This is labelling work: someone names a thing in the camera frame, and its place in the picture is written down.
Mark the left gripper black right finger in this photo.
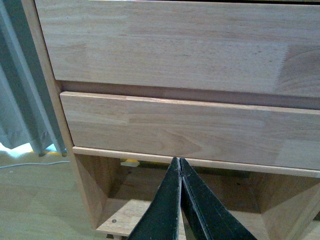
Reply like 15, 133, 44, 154
179, 158, 256, 240

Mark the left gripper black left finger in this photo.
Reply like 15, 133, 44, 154
128, 157, 182, 240

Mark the left wooden shelf unit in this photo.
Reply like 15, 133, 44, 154
20, 0, 320, 240

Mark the lower left wooden drawer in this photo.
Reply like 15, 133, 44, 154
60, 91, 320, 170

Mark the wooden drawer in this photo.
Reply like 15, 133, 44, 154
35, 0, 320, 98
60, 91, 320, 170

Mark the grey curtain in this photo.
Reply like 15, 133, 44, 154
0, 0, 67, 154

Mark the upper left wooden drawer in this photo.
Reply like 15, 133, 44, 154
35, 0, 320, 98

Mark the white cable on floor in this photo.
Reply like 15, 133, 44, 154
0, 159, 71, 170

